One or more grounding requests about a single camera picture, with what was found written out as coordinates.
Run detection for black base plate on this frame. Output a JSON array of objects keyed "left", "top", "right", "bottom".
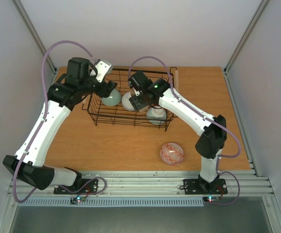
[
  {"left": 182, "top": 179, "right": 228, "bottom": 195},
  {"left": 53, "top": 179, "right": 98, "bottom": 195}
]

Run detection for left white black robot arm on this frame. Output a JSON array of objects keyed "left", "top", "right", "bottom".
[{"left": 2, "top": 57, "right": 117, "bottom": 193}]

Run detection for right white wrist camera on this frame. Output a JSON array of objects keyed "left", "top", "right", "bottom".
[{"left": 128, "top": 82, "right": 140, "bottom": 96}]

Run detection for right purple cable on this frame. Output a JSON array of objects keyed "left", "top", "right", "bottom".
[{"left": 127, "top": 56, "right": 242, "bottom": 206}]

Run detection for red bottom bowl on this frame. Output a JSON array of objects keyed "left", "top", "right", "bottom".
[{"left": 159, "top": 142, "right": 184, "bottom": 166}]

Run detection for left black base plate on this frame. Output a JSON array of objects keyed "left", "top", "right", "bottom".
[{"left": 53, "top": 179, "right": 98, "bottom": 195}]

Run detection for pale green bowl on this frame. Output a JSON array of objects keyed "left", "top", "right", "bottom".
[
  {"left": 146, "top": 107, "right": 167, "bottom": 125},
  {"left": 101, "top": 88, "right": 122, "bottom": 106}
]

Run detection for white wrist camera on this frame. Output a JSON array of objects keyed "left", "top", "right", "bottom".
[
  {"left": 95, "top": 60, "right": 113, "bottom": 83},
  {"left": 128, "top": 82, "right": 140, "bottom": 96}
]

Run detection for white bowl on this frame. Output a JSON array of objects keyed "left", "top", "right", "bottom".
[
  {"left": 121, "top": 92, "right": 135, "bottom": 111},
  {"left": 139, "top": 106, "right": 148, "bottom": 112}
]

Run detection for circuit board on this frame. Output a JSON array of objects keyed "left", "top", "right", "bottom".
[
  {"left": 203, "top": 196, "right": 221, "bottom": 202},
  {"left": 70, "top": 197, "right": 86, "bottom": 205}
]

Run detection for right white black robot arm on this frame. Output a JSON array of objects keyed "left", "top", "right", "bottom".
[{"left": 128, "top": 70, "right": 227, "bottom": 194}]

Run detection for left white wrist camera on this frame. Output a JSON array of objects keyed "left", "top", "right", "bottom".
[{"left": 95, "top": 60, "right": 113, "bottom": 83}]

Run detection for grey slotted cable duct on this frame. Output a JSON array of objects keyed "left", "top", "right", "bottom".
[{"left": 20, "top": 197, "right": 204, "bottom": 208}]

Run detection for black wire dish rack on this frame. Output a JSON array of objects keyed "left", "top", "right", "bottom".
[{"left": 81, "top": 67, "right": 180, "bottom": 133}]

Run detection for left circuit board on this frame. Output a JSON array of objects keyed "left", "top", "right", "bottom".
[{"left": 70, "top": 197, "right": 86, "bottom": 205}]

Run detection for right circuit board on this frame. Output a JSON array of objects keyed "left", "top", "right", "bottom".
[{"left": 203, "top": 196, "right": 221, "bottom": 202}]

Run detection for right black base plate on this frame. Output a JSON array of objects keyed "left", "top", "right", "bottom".
[{"left": 182, "top": 179, "right": 228, "bottom": 195}]

